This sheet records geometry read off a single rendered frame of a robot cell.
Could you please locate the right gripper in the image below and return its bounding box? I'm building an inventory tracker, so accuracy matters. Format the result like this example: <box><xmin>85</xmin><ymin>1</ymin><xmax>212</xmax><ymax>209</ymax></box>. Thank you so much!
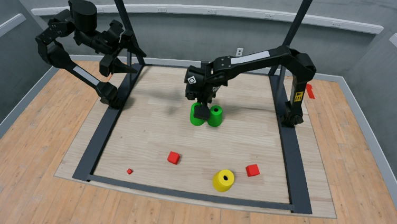
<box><xmin>91</xmin><ymin>29</ymin><xmax>147</xmax><ymax>77</ymax></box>

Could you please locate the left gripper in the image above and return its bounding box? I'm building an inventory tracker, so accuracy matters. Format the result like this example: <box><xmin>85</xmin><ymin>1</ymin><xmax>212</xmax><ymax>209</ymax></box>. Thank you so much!
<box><xmin>193</xmin><ymin>86</ymin><xmax>216</xmax><ymax>121</ymax></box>

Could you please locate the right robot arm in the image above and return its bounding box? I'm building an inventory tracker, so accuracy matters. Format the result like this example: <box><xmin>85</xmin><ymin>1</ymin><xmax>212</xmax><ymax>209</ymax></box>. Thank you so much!
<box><xmin>35</xmin><ymin>0</ymin><xmax>124</xmax><ymax>110</ymax></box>

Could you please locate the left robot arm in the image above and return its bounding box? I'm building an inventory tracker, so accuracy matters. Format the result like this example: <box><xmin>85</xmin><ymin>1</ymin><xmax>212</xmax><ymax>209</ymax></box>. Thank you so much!
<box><xmin>184</xmin><ymin>45</ymin><xmax>316</xmax><ymax>128</ymax></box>

